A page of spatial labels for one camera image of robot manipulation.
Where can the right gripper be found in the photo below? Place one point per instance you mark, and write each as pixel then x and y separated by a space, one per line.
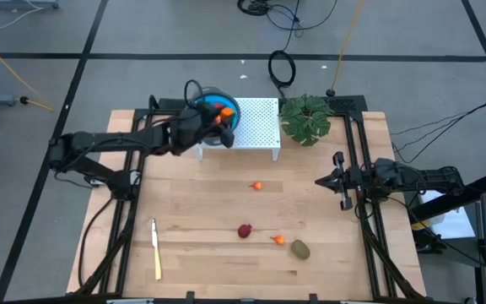
pixel 361 179

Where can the dark red plum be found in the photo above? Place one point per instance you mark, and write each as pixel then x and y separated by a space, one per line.
pixel 244 231

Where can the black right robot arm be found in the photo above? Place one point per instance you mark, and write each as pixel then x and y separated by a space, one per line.
pixel 428 179

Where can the white perforated metal rack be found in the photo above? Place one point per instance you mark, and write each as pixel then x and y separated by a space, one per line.
pixel 260 122

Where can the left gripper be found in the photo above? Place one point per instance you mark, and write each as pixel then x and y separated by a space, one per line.
pixel 192 131

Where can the blue bowl with grey rim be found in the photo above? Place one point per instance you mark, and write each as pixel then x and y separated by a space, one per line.
pixel 228 100

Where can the black aluminium table frame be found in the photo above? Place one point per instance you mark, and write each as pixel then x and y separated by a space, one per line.
pixel 348 103

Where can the brown toy kiwi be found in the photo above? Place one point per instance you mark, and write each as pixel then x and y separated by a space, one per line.
pixel 300 249

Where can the green plant in white pot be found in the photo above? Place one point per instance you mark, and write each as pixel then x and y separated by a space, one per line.
pixel 306 120

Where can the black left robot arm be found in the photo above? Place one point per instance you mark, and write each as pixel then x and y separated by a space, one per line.
pixel 112 137

